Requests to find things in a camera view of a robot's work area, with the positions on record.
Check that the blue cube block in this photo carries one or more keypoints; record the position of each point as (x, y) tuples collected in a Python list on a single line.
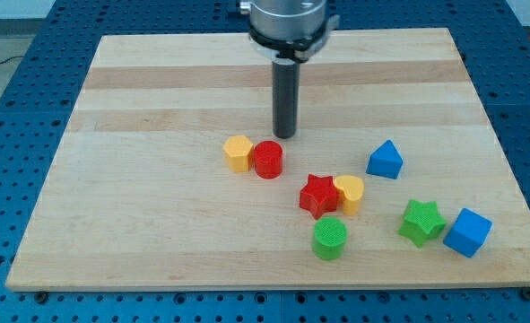
[(468, 233)]

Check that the wooden board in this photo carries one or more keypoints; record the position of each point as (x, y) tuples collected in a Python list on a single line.
[(139, 198)]

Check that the red star block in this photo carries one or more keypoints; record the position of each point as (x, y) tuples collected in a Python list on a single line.
[(319, 196)]

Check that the blue triangle block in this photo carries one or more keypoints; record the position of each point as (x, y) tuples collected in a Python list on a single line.
[(386, 161)]

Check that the green cylinder block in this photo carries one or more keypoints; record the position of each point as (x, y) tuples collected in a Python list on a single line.
[(329, 238)]

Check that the green star block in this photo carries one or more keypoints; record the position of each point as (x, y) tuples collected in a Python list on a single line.
[(421, 222)]

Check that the red cylinder block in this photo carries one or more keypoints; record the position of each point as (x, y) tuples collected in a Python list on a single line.
[(268, 159)]

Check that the yellow heart block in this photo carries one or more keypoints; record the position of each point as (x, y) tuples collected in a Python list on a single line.
[(350, 190)]

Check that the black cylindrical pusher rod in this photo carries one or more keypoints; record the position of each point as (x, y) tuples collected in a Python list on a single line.
[(285, 91)]

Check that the yellow hexagon block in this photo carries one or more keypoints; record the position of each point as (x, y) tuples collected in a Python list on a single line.
[(238, 153)]

